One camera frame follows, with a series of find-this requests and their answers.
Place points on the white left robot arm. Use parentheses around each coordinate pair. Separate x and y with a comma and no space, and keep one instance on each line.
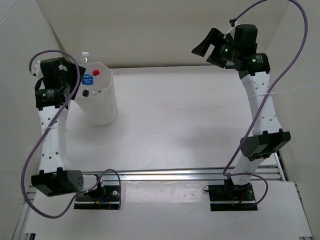
(53,112)

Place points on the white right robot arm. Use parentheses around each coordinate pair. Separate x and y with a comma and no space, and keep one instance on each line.
(265,135)

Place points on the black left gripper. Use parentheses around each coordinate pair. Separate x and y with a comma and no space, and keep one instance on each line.
(72,72)

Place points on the blue label plastic bottle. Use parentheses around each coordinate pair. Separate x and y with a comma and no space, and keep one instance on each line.
(87,79)

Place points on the aluminium front frame rail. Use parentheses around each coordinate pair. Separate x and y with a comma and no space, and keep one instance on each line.
(160,173)

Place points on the black label plastic bottle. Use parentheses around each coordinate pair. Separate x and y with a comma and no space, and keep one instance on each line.
(90,93)

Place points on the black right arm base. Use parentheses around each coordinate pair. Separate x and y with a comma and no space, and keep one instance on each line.
(225,199)

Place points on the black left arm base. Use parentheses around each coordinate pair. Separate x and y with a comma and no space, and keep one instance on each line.
(107,196)

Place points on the white octagonal plastic bin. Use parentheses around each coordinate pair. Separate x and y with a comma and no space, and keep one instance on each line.
(102,109)

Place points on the red label plastic bottle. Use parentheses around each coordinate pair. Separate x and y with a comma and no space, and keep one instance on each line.
(96,77)

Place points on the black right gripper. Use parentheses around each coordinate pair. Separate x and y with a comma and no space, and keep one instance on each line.
(212,38)

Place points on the aluminium right side rail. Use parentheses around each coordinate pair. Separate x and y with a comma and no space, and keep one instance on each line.
(281,167)

